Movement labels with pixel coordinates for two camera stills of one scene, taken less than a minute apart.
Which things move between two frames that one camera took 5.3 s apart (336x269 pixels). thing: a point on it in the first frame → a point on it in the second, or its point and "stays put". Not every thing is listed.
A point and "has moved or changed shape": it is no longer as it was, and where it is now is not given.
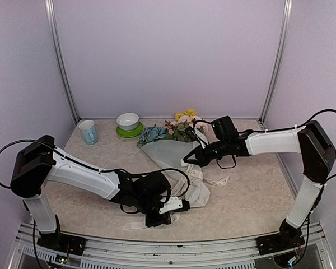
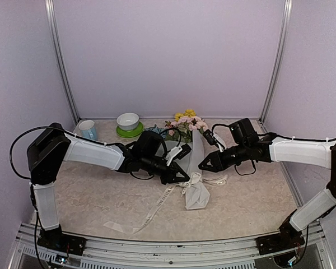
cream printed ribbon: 177,189 has moved or changed shape
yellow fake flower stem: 189,112 stays put
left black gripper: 150,222 → 168,177
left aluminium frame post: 51,12 stays put
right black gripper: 202,159 → 217,161
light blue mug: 89,131 stays put
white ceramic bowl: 127,121 stays put
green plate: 130,133 stays put
